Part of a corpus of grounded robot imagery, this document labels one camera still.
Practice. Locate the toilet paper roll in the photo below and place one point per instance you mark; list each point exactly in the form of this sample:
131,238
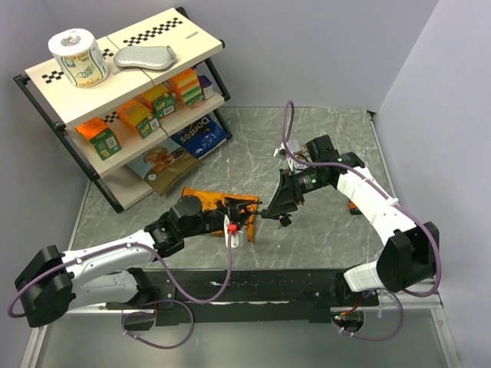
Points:
78,54

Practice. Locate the black Kaijing padlock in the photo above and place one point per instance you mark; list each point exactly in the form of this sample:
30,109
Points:
256,209

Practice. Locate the purple white small box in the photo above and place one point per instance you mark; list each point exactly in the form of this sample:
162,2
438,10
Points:
207,86

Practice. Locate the blue Doritos bag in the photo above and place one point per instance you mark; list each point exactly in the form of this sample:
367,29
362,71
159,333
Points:
200,137

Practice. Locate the right orange green box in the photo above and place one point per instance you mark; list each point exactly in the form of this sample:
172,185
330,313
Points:
160,100

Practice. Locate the green white toothpaste box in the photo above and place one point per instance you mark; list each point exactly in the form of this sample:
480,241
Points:
293,165

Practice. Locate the silver glitter sponge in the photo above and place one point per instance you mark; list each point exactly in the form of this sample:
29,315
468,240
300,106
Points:
156,58

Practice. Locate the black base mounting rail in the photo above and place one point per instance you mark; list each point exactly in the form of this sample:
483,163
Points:
310,294

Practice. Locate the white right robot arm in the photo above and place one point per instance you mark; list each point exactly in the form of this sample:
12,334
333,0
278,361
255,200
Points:
408,256

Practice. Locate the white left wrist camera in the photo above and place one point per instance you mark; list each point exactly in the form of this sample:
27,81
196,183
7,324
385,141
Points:
236,236

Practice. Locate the orange Kettle chips bag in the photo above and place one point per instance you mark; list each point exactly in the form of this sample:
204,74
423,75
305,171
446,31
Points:
205,196

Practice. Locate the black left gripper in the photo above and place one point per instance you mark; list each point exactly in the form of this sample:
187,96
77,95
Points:
236,203

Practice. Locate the left orange green box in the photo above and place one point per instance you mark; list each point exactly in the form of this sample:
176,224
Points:
100,137

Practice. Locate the brown pretzel snack bag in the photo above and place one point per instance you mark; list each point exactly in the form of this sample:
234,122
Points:
163,165

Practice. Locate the orange black padlock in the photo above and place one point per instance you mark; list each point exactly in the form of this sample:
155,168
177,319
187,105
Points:
353,209

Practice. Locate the orange green box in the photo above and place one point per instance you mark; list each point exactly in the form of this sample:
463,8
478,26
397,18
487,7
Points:
138,117
100,137
160,100

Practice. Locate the colourful sponge pack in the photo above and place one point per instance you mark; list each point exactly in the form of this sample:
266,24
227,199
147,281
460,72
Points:
186,87

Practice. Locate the beige black shelf rack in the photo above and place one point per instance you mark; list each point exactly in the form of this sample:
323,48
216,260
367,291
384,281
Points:
65,107

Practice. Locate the black padlock key bunch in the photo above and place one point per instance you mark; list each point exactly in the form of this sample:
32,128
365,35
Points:
285,220

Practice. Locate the middle orange green box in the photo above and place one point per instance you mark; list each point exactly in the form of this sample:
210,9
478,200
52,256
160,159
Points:
138,117

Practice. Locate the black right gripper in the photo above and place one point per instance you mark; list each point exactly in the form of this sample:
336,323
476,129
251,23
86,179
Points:
285,198

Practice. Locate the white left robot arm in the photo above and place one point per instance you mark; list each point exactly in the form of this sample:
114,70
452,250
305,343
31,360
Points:
55,282

